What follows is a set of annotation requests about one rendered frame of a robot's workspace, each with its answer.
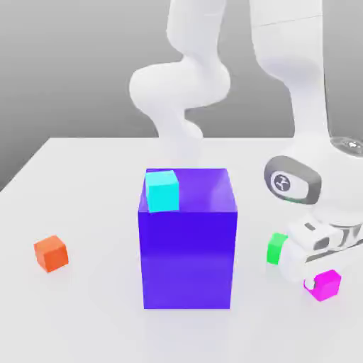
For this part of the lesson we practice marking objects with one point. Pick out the large blue box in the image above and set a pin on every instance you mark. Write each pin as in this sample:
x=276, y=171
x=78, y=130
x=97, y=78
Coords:
x=187, y=255

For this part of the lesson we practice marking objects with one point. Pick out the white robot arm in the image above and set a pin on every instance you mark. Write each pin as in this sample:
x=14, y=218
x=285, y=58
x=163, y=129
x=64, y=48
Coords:
x=295, y=85

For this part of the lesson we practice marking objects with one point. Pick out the small magenta cube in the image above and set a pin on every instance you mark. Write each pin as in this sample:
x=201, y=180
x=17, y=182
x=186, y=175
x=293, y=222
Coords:
x=326, y=286

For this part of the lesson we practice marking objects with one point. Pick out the small cyan cube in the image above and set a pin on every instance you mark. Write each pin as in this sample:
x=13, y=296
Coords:
x=162, y=192

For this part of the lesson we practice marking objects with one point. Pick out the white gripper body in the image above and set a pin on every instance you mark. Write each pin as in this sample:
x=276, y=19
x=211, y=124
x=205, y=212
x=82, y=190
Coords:
x=293, y=262

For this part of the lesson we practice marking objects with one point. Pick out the small orange cube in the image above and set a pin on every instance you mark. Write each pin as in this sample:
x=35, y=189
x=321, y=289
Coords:
x=51, y=253

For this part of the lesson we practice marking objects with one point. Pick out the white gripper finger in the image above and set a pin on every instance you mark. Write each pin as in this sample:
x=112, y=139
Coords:
x=309, y=284

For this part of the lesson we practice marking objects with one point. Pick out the small green cube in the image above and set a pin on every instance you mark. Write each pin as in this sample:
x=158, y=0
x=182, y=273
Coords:
x=274, y=249

